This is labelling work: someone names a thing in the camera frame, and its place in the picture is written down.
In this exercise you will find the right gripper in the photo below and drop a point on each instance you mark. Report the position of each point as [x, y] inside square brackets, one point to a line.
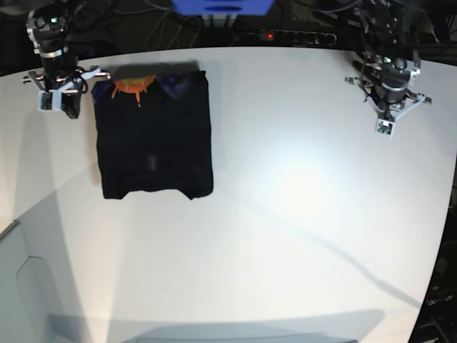
[71, 86]

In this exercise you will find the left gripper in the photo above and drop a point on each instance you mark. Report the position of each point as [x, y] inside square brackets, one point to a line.
[389, 102]

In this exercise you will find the black T-shirt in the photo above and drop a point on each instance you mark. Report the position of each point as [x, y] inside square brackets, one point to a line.
[154, 134]

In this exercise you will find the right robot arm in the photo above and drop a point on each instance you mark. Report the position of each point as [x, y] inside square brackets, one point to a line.
[49, 28]

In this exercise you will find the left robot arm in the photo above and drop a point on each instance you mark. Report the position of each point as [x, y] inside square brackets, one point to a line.
[390, 62]

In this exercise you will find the black power strip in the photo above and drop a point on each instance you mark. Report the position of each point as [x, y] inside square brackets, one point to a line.
[296, 38]

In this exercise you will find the blue box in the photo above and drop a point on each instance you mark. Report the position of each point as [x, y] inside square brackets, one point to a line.
[241, 7]

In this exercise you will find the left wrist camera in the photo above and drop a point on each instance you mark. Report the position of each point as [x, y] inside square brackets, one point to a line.
[386, 127]

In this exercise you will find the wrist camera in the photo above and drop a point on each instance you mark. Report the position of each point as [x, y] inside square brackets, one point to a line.
[49, 100]
[386, 127]

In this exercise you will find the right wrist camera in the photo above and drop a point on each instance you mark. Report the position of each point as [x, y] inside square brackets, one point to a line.
[49, 100]

